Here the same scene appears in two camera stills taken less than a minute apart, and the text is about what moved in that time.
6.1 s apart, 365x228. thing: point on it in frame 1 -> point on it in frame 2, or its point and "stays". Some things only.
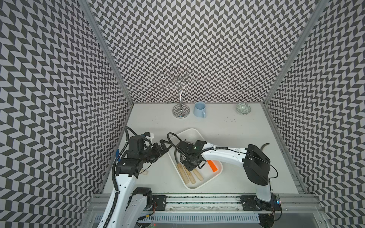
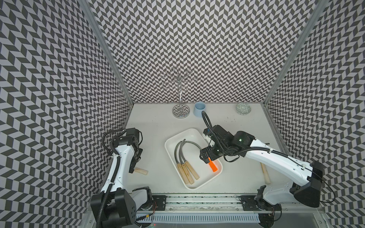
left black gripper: x=158 y=152 -> x=132 y=164
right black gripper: x=188 y=166 -> x=209 y=149
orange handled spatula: x=212 y=165 stays
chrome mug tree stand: x=179 y=79 stays
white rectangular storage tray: x=192 y=135 stays
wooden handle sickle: x=190 y=175 stays
